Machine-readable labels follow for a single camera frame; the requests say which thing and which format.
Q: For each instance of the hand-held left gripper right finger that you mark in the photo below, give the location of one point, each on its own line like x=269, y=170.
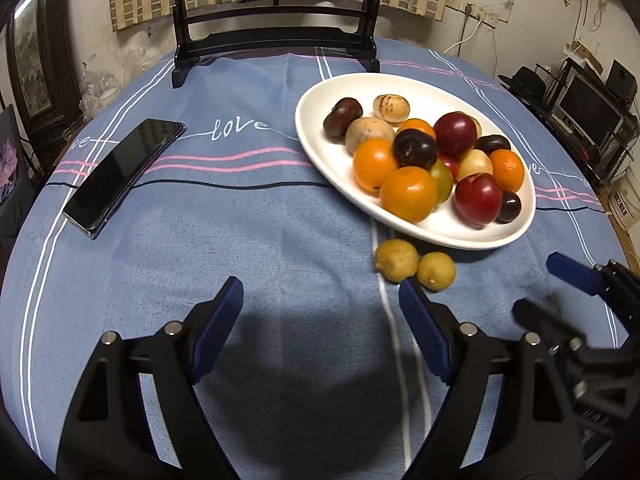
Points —
x=422, y=330

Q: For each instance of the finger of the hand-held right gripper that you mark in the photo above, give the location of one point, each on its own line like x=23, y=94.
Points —
x=545, y=319
x=572, y=272

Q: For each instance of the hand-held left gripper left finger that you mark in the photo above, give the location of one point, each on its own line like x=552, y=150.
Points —
x=220, y=330

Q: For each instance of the small yellow lemon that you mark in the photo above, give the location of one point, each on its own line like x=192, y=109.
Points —
x=436, y=271
x=396, y=260

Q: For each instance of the dark purple plum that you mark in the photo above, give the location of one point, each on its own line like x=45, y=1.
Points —
x=492, y=144
x=507, y=207

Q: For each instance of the red plum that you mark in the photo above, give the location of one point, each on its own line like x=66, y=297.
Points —
x=477, y=200
x=455, y=132

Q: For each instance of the orange mandarin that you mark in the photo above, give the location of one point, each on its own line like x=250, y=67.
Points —
x=507, y=170
x=416, y=126

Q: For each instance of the small smooth tangerine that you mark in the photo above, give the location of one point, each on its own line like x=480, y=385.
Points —
x=375, y=165
x=409, y=194

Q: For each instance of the pale yellow passionfruit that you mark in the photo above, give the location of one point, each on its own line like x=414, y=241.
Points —
x=475, y=165

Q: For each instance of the greenish tangerine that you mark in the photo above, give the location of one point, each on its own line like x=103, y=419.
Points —
x=443, y=182

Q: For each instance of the red tomato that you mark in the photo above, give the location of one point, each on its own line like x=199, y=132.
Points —
x=449, y=164

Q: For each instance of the small pale apricot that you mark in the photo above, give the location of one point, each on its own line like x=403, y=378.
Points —
x=477, y=127

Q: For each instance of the dark purple passionfruit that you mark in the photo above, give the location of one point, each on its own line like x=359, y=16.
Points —
x=415, y=148

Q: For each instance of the yellow-brown passionfruit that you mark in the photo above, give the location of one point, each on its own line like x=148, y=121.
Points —
x=369, y=134

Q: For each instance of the brown spotted passionfruit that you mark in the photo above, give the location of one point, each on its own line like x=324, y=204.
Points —
x=391, y=108

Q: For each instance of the dark brown passionfruit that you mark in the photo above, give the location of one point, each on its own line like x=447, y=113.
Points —
x=343, y=118

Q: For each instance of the white oval plate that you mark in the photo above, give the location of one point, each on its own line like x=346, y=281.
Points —
x=320, y=95

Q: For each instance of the white bucket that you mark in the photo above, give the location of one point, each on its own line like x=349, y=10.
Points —
x=627, y=200

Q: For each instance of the blue striped tablecloth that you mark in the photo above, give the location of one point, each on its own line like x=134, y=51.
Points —
x=250, y=240

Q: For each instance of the computer monitor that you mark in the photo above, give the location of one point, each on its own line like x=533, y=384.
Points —
x=590, y=107

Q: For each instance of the black remote control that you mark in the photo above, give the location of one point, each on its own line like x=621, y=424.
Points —
x=120, y=175

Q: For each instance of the black hat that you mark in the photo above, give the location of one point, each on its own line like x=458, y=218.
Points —
x=527, y=80

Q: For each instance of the black speaker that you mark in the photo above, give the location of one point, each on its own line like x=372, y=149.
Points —
x=622, y=77

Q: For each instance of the purple cloth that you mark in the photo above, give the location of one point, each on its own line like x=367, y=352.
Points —
x=7, y=170

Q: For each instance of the clear plastic bag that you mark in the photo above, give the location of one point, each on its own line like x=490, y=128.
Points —
x=100, y=90

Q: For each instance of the white power strip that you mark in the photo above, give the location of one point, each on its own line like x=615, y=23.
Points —
x=482, y=14

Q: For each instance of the dark wood framed painting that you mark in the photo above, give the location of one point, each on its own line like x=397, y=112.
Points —
x=30, y=60

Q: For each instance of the white wall outlet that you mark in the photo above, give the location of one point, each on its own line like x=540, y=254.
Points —
x=454, y=1

